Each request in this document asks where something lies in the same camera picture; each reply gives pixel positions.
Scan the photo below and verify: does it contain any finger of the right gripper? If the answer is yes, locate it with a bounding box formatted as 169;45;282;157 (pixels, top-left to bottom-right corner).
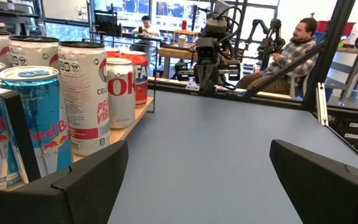
193;63;208;93
206;63;221;93

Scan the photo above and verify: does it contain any clear glass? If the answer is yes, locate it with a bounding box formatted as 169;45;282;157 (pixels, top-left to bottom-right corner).
8;35;60;71

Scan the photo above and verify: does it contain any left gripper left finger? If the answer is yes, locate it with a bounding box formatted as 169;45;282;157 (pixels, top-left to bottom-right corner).
0;139;129;224

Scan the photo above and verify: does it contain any wooden background table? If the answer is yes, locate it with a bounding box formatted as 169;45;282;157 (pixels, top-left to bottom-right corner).
157;29;200;79

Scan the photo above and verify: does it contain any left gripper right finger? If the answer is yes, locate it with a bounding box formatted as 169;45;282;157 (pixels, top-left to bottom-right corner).
268;139;358;224

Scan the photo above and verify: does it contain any red storage bin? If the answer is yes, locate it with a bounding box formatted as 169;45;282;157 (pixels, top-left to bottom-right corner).
316;20;356;37

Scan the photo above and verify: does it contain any person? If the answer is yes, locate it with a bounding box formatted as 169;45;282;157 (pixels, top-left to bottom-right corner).
129;15;162;53
235;17;320;96

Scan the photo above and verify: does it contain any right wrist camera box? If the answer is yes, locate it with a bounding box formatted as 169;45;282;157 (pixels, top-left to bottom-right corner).
195;37;219;60

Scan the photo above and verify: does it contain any red Fanta can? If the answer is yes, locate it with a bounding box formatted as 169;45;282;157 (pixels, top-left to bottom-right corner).
105;48;122;59
121;50;149;108

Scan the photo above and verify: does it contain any black crate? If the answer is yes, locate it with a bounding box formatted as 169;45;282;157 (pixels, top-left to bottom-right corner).
93;8;123;37

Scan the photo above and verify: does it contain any silver metal bracket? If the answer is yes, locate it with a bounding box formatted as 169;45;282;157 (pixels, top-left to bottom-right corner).
314;82;329;127

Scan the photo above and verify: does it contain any silver Diet Coke can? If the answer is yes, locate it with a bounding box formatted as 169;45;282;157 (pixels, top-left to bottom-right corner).
106;57;136;130

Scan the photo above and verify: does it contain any black wire rack tray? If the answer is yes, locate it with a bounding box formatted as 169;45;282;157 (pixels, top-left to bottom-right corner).
0;37;158;191

